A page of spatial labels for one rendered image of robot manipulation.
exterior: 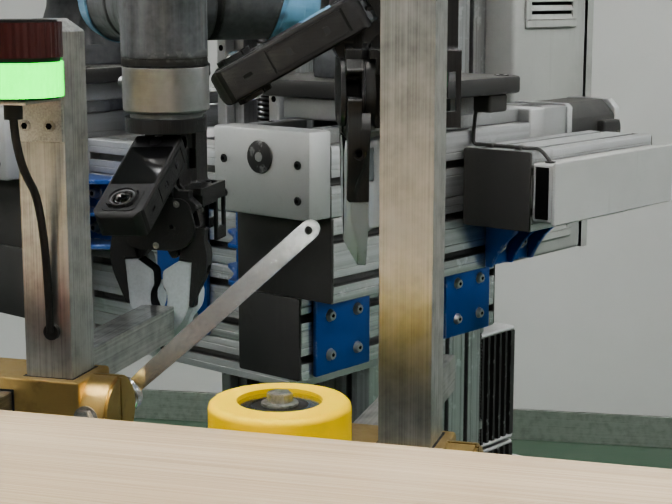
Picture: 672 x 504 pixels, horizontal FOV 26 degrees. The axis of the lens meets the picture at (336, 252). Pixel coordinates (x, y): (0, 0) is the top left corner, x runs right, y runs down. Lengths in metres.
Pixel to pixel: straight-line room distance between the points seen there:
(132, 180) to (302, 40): 0.29
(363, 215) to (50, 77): 0.23
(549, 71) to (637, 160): 0.36
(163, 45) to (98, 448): 0.55
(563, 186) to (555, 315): 2.12
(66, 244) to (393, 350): 0.23
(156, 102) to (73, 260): 0.28
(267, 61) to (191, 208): 0.30
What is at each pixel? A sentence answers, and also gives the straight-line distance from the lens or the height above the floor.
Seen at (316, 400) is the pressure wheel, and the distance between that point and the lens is 0.82.
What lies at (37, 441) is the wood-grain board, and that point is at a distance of 0.78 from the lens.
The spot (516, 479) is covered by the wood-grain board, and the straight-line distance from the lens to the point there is 0.71.
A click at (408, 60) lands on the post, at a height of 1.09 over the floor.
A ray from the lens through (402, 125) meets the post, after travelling 0.90.
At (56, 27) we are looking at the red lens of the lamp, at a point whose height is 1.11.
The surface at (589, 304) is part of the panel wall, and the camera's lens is 3.70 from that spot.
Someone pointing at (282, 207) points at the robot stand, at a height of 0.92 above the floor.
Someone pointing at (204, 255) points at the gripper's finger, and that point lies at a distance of 1.26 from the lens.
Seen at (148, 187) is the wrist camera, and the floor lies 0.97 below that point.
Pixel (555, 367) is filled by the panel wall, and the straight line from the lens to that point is 3.74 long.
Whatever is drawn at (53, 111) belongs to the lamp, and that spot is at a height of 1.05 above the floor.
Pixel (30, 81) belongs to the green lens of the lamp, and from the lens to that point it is 0.93.
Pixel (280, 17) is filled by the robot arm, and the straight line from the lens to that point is 1.38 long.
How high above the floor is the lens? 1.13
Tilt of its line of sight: 10 degrees down
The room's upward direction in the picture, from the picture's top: straight up
